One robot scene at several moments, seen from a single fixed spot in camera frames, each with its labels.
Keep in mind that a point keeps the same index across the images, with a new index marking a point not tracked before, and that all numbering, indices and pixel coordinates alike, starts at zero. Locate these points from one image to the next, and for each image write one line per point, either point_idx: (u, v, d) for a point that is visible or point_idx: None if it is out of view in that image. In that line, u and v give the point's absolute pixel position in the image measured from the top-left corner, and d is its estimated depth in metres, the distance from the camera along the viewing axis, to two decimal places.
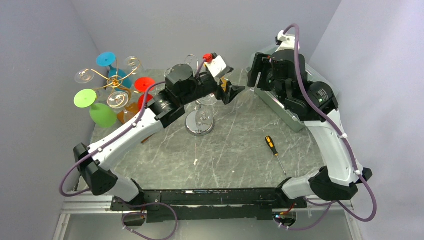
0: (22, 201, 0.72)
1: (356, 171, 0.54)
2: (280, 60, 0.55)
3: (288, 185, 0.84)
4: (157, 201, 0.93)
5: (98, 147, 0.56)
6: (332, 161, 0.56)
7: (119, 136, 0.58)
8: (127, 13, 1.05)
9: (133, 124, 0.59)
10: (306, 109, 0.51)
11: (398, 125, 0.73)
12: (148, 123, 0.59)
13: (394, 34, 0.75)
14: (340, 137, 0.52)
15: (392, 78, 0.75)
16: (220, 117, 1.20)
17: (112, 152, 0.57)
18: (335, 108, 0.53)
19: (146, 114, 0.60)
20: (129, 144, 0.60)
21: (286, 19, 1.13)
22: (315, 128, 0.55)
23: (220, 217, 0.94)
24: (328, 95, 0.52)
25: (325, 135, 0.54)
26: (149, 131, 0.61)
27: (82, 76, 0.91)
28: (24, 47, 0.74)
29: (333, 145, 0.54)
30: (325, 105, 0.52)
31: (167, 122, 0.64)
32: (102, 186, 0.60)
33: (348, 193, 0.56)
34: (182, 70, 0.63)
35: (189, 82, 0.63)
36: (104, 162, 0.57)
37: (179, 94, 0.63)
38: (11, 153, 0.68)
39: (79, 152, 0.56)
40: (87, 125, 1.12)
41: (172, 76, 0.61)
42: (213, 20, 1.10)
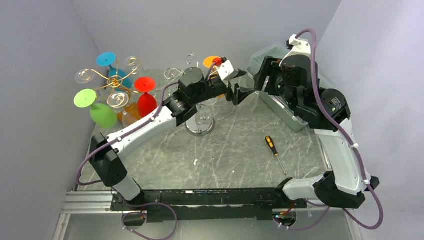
0: (22, 201, 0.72)
1: (364, 181, 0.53)
2: (292, 66, 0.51)
3: (289, 186, 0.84)
4: (157, 201, 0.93)
5: (117, 137, 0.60)
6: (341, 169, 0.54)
7: (138, 128, 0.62)
8: (127, 13, 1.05)
9: (151, 117, 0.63)
10: (318, 117, 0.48)
11: (399, 126, 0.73)
12: (164, 118, 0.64)
13: (396, 35, 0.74)
14: (351, 147, 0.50)
15: (393, 78, 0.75)
16: (220, 117, 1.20)
17: (130, 143, 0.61)
18: (347, 117, 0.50)
19: (164, 111, 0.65)
20: (144, 137, 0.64)
21: (287, 19, 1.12)
22: (326, 137, 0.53)
23: (220, 217, 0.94)
24: (341, 104, 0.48)
25: (336, 144, 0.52)
26: (163, 126, 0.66)
27: (82, 76, 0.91)
28: (24, 47, 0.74)
29: (343, 154, 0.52)
30: (338, 113, 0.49)
31: (181, 120, 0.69)
32: (113, 177, 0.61)
33: (356, 203, 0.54)
34: (194, 73, 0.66)
35: (201, 85, 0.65)
36: (122, 151, 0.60)
37: (191, 95, 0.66)
38: (11, 153, 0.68)
39: (99, 140, 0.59)
40: (87, 125, 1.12)
41: (185, 79, 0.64)
42: (213, 20, 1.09)
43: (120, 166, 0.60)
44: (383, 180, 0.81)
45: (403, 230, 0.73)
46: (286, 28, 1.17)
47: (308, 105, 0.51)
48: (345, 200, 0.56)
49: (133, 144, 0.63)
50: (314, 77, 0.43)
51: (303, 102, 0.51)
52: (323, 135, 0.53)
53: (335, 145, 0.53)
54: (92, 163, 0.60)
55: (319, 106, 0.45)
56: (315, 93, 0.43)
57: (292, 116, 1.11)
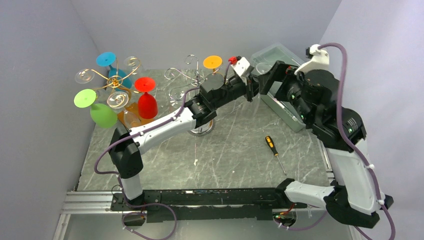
0: (22, 201, 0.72)
1: (379, 201, 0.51)
2: (315, 84, 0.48)
3: (293, 191, 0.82)
4: (157, 201, 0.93)
5: (140, 131, 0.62)
6: (356, 189, 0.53)
7: (160, 125, 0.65)
8: (127, 13, 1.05)
9: (173, 117, 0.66)
10: (334, 138, 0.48)
11: (401, 126, 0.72)
12: (185, 119, 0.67)
13: (395, 35, 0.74)
14: (366, 168, 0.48)
15: (394, 78, 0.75)
16: (220, 117, 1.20)
17: (150, 138, 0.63)
18: (363, 137, 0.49)
19: (185, 112, 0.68)
20: (162, 136, 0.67)
21: (287, 19, 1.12)
22: (342, 156, 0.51)
23: (220, 217, 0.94)
24: (357, 125, 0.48)
25: (352, 165, 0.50)
26: (181, 127, 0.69)
27: (82, 76, 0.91)
28: (24, 47, 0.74)
29: (358, 175, 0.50)
30: (354, 134, 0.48)
31: (200, 123, 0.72)
32: (129, 170, 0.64)
33: (369, 222, 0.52)
34: (216, 80, 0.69)
35: (222, 91, 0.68)
36: (142, 146, 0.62)
37: (212, 100, 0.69)
38: (11, 153, 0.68)
39: (121, 133, 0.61)
40: (87, 126, 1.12)
41: (205, 85, 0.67)
42: (213, 19, 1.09)
43: (138, 161, 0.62)
44: (383, 179, 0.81)
45: (402, 228, 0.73)
46: (286, 28, 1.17)
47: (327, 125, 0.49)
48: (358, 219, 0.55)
49: (151, 142, 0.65)
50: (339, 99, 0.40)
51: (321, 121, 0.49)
52: (338, 154, 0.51)
53: (349, 164, 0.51)
54: (111, 153, 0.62)
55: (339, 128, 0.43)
56: (339, 123, 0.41)
57: (292, 116, 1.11)
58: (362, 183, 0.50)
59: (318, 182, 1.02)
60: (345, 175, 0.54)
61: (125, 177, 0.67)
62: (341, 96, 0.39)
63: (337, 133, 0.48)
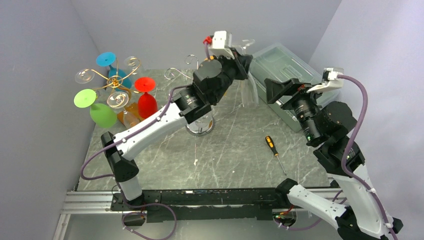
0: (22, 201, 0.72)
1: (386, 224, 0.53)
2: (336, 121, 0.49)
3: (296, 196, 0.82)
4: (157, 201, 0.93)
5: (122, 138, 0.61)
6: (360, 212, 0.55)
7: (143, 129, 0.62)
8: (127, 13, 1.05)
9: (157, 117, 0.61)
10: (334, 167, 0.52)
11: (399, 126, 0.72)
12: (172, 118, 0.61)
13: (395, 36, 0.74)
14: (369, 191, 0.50)
15: (394, 79, 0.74)
16: (220, 117, 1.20)
17: (134, 144, 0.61)
18: (361, 163, 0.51)
19: (171, 109, 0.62)
20: (149, 139, 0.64)
21: (287, 19, 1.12)
22: (344, 182, 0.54)
23: (220, 217, 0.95)
24: (356, 153, 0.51)
25: (354, 189, 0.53)
26: (170, 127, 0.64)
27: (82, 76, 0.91)
28: (24, 47, 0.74)
29: (363, 199, 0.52)
30: (352, 160, 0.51)
31: (192, 119, 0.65)
32: (124, 174, 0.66)
33: None
34: (212, 66, 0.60)
35: (218, 79, 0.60)
36: (126, 153, 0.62)
37: (206, 91, 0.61)
38: (11, 153, 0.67)
39: (106, 141, 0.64)
40: (87, 126, 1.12)
41: (200, 72, 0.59)
42: (213, 19, 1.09)
43: (126, 167, 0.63)
44: (383, 179, 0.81)
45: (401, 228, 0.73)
46: (286, 28, 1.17)
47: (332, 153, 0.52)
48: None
49: (138, 147, 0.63)
50: (351, 142, 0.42)
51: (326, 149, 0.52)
52: (341, 181, 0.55)
53: (352, 190, 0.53)
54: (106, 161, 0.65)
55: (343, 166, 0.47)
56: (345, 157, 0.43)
57: (292, 116, 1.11)
58: (366, 207, 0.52)
59: (318, 182, 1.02)
60: (350, 201, 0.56)
61: (124, 180, 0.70)
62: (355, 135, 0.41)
63: (338, 162, 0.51)
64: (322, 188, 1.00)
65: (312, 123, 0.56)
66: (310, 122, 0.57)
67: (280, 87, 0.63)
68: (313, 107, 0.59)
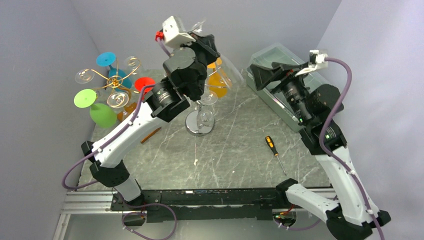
0: (22, 201, 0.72)
1: (368, 211, 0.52)
2: (322, 102, 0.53)
3: (293, 193, 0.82)
4: (157, 201, 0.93)
5: (98, 148, 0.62)
6: (343, 197, 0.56)
7: (117, 136, 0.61)
8: (127, 13, 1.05)
9: (129, 122, 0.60)
10: (313, 145, 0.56)
11: (398, 126, 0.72)
12: (143, 120, 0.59)
13: (394, 36, 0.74)
14: (349, 173, 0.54)
15: (393, 79, 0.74)
16: (220, 117, 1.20)
17: (110, 152, 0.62)
18: (343, 145, 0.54)
19: (142, 111, 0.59)
20: (127, 144, 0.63)
21: (286, 19, 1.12)
22: (326, 164, 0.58)
23: (220, 217, 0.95)
24: (337, 135, 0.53)
25: (335, 170, 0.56)
26: (145, 130, 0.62)
27: (82, 76, 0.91)
28: (24, 47, 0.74)
29: (343, 181, 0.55)
30: (332, 141, 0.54)
31: (167, 117, 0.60)
32: (113, 180, 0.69)
33: (360, 233, 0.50)
34: (184, 54, 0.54)
35: (192, 70, 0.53)
36: (105, 163, 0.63)
37: (179, 84, 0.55)
38: (11, 153, 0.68)
39: (86, 151, 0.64)
40: (87, 126, 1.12)
41: (170, 63, 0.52)
42: (213, 19, 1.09)
43: (110, 173, 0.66)
44: (381, 179, 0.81)
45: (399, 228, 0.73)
46: (286, 28, 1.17)
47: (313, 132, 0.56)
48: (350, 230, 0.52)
49: (117, 153, 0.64)
50: (330, 118, 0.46)
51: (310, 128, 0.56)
52: (324, 163, 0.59)
53: (334, 172, 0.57)
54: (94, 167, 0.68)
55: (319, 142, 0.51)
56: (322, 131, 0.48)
57: (292, 116, 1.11)
58: (346, 188, 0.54)
59: (318, 182, 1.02)
60: (335, 186, 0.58)
61: (116, 185, 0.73)
62: (335, 108, 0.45)
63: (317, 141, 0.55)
64: (322, 189, 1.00)
65: (303, 106, 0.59)
66: (301, 105, 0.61)
67: (270, 74, 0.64)
68: (302, 90, 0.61)
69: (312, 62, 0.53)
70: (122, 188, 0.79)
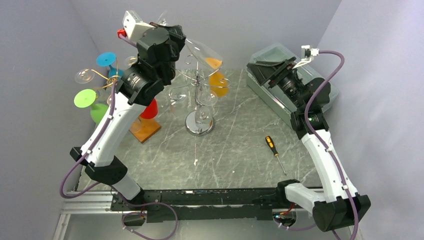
0: (22, 201, 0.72)
1: (343, 186, 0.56)
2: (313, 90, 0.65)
3: (292, 189, 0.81)
4: (157, 201, 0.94)
5: (87, 149, 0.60)
6: (322, 175, 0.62)
7: (102, 133, 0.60)
8: (127, 13, 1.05)
9: (109, 115, 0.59)
10: (297, 126, 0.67)
11: (399, 126, 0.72)
12: (122, 110, 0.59)
13: (394, 35, 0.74)
14: (327, 150, 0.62)
15: (393, 78, 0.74)
16: (220, 117, 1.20)
17: (100, 151, 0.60)
18: (324, 128, 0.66)
19: (119, 101, 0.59)
20: (115, 138, 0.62)
21: (286, 19, 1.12)
22: (308, 145, 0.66)
23: (220, 217, 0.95)
24: (319, 121, 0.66)
25: (314, 149, 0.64)
26: (128, 119, 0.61)
27: (82, 76, 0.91)
28: (24, 47, 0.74)
29: (321, 158, 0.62)
30: (315, 125, 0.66)
31: (144, 101, 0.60)
32: (114, 175, 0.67)
33: (333, 205, 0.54)
34: (157, 34, 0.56)
35: (167, 46, 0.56)
36: (98, 163, 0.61)
37: (153, 66, 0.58)
38: (11, 153, 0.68)
39: (76, 156, 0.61)
40: (87, 126, 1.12)
41: (143, 43, 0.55)
42: (213, 19, 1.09)
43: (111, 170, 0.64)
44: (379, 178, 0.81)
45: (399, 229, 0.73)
46: (286, 28, 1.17)
47: (300, 117, 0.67)
48: (327, 205, 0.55)
49: (107, 151, 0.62)
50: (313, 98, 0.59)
51: (299, 113, 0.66)
52: (307, 145, 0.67)
53: (314, 151, 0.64)
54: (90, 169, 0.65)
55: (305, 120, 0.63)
56: (308, 106, 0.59)
57: None
58: (324, 164, 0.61)
59: (318, 182, 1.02)
60: (316, 167, 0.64)
61: (117, 181, 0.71)
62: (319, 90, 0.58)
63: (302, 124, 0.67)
64: (322, 189, 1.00)
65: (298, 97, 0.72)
66: (297, 96, 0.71)
67: (273, 69, 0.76)
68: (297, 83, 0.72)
69: (307, 56, 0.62)
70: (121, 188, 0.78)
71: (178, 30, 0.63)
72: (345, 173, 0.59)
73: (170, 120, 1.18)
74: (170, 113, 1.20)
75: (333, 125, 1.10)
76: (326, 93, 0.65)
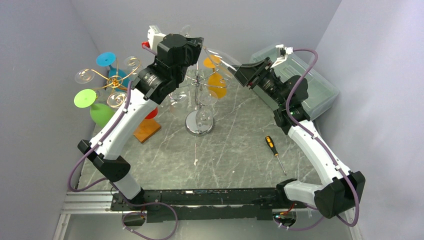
0: (22, 202, 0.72)
1: (336, 167, 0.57)
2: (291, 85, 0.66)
3: (290, 187, 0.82)
4: (157, 201, 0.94)
5: (98, 141, 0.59)
6: (315, 163, 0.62)
7: (115, 125, 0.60)
8: (126, 13, 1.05)
9: (124, 109, 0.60)
10: (281, 122, 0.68)
11: (398, 126, 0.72)
12: (138, 105, 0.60)
13: (394, 35, 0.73)
14: (313, 137, 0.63)
15: (393, 78, 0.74)
16: (220, 117, 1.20)
17: (111, 143, 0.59)
18: (307, 119, 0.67)
19: (135, 97, 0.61)
20: (125, 132, 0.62)
21: (287, 18, 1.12)
22: (295, 137, 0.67)
23: (220, 217, 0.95)
24: (301, 113, 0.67)
25: (301, 138, 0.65)
26: (140, 115, 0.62)
27: (82, 76, 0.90)
28: (24, 47, 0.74)
29: (310, 146, 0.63)
30: (299, 118, 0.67)
31: (158, 98, 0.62)
32: (117, 172, 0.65)
33: (331, 187, 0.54)
34: (176, 38, 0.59)
35: (184, 50, 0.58)
36: (107, 155, 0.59)
37: (172, 65, 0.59)
38: (11, 154, 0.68)
39: (83, 149, 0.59)
40: (87, 125, 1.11)
41: (165, 44, 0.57)
42: (213, 19, 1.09)
43: (116, 165, 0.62)
44: (377, 177, 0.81)
45: (396, 228, 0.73)
46: (286, 29, 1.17)
47: (283, 113, 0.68)
48: (326, 190, 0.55)
49: (118, 144, 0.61)
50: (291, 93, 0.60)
51: (281, 109, 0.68)
52: (294, 138, 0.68)
53: (301, 141, 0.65)
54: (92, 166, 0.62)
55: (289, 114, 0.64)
56: (287, 103, 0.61)
57: None
58: (315, 151, 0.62)
59: (318, 182, 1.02)
60: (308, 157, 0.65)
61: (119, 180, 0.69)
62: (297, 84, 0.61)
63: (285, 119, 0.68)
64: None
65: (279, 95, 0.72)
66: (278, 94, 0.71)
67: (254, 70, 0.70)
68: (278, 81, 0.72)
69: (282, 55, 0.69)
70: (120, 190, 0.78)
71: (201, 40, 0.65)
72: (335, 155, 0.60)
73: (169, 120, 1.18)
74: (170, 113, 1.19)
75: (334, 125, 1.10)
76: (304, 88, 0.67)
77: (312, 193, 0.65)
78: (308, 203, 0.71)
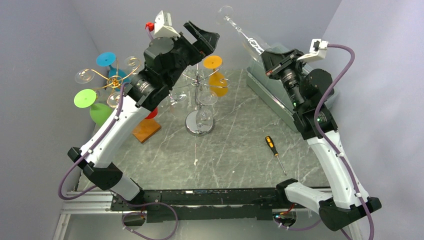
0: (21, 202, 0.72)
1: (357, 194, 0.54)
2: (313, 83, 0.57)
3: (292, 189, 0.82)
4: (157, 201, 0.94)
5: (88, 149, 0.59)
6: (333, 181, 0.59)
7: (106, 132, 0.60)
8: (126, 13, 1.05)
9: (115, 117, 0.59)
10: (303, 126, 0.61)
11: (399, 126, 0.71)
12: (129, 112, 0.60)
13: (394, 35, 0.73)
14: (338, 155, 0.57)
15: (393, 79, 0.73)
16: (220, 117, 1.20)
17: (102, 151, 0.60)
18: (333, 129, 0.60)
19: (126, 104, 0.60)
20: (117, 139, 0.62)
21: (286, 18, 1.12)
22: (315, 146, 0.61)
23: (220, 217, 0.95)
24: (328, 120, 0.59)
25: (324, 152, 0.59)
26: (132, 122, 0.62)
27: (82, 76, 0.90)
28: (24, 47, 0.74)
29: (332, 164, 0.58)
30: (323, 124, 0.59)
31: (151, 105, 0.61)
32: (108, 180, 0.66)
33: (348, 215, 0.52)
34: (163, 43, 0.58)
35: (173, 55, 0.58)
36: (98, 163, 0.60)
37: (161, 71, 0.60)
38: (11, 153, 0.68)
39: (74, 157, 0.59)
40: (87, 125, 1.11)
41: (151, 50, 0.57)
42: (214, 19, 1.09)
43: (106, 174, 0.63)
44: (376, 177, 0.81)
45: (396, 228, 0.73)
46: (286, 28, 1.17)
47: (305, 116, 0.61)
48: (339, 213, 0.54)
49: (108, 151, 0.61)
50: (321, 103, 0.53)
51: (302, 112, 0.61)
52: (313, 146, 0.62)
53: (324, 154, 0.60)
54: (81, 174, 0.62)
55: (315, 123, 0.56)
56: (317, 109, 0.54)
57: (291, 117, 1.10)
58: (336, 171, 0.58)
59: (318, 182, 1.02)
60: (324, 169, 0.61)
61: (109, 187, 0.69)
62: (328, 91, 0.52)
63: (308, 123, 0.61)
64: (322, 189, 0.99)
65: (297, 90, 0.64)
66: (296, 90, 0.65)
67: (282, 58, 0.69)
68: (298, 76, 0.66)
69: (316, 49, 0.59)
70: (120, 190, 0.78)
71: (213, 39, 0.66)
72: (356, 177, 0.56)
73: (169, 120, 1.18)
74: (170, 113, 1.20)
75: None
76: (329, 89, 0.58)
77: (317, 201, 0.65)
78: (309, 208, 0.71)
